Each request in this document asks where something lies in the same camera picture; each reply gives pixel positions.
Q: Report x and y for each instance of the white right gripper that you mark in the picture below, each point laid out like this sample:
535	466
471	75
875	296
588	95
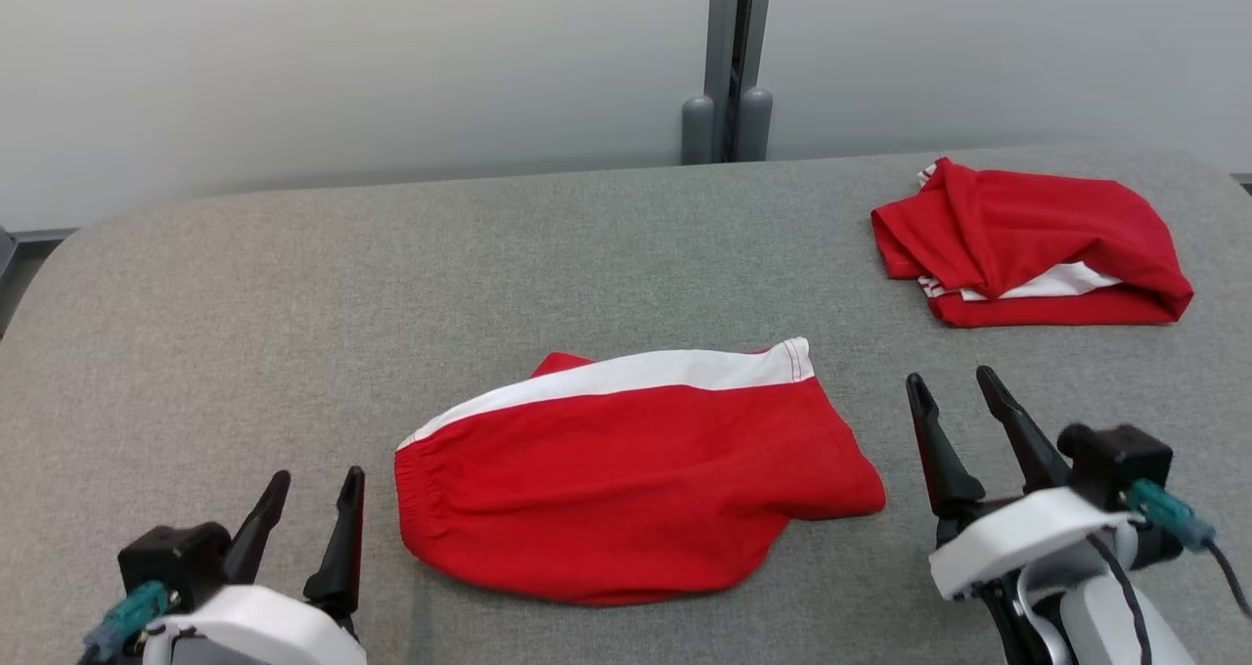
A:
1017	538

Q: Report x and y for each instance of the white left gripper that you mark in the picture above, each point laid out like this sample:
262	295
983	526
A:
254	631

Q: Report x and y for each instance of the red and white basketball jersey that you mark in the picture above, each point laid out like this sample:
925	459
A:
1027	225

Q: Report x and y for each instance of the red shorts with white stripe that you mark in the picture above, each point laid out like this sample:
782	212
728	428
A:
636	489

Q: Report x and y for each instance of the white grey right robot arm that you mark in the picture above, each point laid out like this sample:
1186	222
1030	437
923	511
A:
1086	626

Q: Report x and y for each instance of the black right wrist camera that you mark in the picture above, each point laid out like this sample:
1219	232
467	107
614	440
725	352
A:
1115	460

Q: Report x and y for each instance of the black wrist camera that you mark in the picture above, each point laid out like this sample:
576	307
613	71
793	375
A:
171	557
1115	460

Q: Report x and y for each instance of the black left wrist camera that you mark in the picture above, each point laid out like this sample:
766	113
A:
171	557

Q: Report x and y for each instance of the teal left camera plug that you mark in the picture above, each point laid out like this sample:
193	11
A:
132	611

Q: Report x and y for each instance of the teal camera plug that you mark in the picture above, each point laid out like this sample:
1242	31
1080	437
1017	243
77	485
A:
1169	513
132	611

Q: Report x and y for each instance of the teal right camera plug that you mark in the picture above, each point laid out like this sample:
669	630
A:
1169	513

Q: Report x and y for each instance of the grey partition post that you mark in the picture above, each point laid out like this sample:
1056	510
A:
724	39

